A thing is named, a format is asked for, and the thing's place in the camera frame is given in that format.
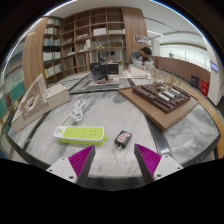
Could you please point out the poster on shelf panel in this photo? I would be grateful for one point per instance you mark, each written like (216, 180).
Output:
(141, 39)

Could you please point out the white and green power strip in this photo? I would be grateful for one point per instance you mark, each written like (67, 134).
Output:
(81, 133)

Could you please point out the black box model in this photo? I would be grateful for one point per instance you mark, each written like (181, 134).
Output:
(104, 70)

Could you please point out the dark brown building model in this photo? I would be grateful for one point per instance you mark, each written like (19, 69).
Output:
(156, 99)

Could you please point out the thin wooden stick model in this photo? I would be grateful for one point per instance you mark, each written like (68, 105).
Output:
(166, 79)

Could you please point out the grey model base board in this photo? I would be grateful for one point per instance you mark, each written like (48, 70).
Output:
(103, 85)

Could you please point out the wooden wall shelf unit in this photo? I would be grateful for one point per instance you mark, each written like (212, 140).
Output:
(134, 26)

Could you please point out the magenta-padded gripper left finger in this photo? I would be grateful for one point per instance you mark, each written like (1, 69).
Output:
(63, 166)

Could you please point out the small white building model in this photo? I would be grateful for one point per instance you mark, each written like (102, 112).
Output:
(138, 73)

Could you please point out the bookcase with coloured books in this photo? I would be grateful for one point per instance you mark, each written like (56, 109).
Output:
(11, 86)

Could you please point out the person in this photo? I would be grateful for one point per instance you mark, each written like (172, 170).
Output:
(136, 55)

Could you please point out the flat wooden board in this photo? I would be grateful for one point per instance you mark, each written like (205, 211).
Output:
(156, 117)

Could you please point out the white architectural model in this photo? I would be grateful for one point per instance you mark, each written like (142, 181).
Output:
(55, 98)

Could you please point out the wall screen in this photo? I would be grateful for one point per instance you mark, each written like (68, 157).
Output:
(214, 66)

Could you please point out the black charger with red print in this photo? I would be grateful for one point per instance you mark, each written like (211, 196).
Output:
(123, 138)

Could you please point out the red bin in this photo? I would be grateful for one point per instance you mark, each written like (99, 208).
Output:
(204, 88)

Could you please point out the black bin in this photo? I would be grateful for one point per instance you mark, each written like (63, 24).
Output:
(194, 82)

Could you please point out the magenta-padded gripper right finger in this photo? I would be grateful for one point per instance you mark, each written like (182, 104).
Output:
(165, 165)

